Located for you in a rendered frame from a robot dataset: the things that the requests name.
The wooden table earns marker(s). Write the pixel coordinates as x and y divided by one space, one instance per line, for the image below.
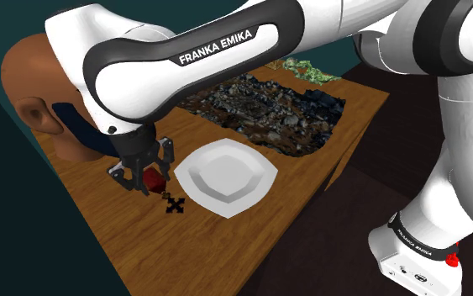
158 254

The brown head bust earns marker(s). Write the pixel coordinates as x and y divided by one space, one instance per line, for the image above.
35 78

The dark rocky rubble slab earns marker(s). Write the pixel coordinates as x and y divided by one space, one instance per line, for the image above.
260 110

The white plate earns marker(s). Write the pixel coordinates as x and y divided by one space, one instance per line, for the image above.
226 176

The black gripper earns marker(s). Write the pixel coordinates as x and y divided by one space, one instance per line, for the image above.
135 143

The red gem with black cross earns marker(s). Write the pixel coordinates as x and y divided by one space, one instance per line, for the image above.
153 181

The small tan dry sprig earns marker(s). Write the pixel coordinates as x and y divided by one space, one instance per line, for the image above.
274 65

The green leafy sprig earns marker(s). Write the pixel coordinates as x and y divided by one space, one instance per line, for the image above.
312 73

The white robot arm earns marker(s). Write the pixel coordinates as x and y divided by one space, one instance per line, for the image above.
228 57

